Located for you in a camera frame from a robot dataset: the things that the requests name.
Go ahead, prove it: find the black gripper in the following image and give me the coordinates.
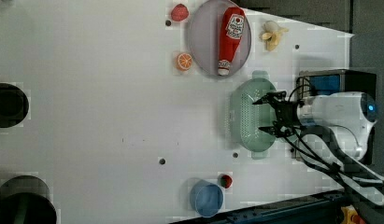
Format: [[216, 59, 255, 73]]
[[254, 91, 301, 137]]

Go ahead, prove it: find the green plastic strainer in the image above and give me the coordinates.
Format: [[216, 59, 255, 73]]
[[228, 71, 276, 160]]

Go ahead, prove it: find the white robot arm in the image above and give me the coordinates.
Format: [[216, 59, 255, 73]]
[[255, 91, 384, 209]]

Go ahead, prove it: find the peeled toy banana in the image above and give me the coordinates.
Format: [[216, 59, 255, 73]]
[[262, 21, 289, 51]]

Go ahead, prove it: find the red toy strawberry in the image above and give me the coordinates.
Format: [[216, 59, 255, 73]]
[[220, 175, 233, 189]]

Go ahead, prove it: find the red ketchup bottle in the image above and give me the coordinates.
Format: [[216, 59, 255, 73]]
[[218, 7, 246, 76]]

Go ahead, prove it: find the toy orange slice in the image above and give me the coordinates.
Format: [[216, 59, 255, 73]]
[[176, 52, 192, 71]]

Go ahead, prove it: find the grey round plate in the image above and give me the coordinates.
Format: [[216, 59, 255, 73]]
[[187, 0, 251, 77]]

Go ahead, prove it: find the blue plastic cup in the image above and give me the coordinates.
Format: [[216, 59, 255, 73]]
[[189, 180, 224, 217]]

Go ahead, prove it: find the pink toy strawberry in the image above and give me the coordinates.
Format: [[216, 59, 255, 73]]
[[171, 4, 189, 21]]

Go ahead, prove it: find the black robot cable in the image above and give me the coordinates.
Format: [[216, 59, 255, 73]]
[[281, 85, 384, 190]]

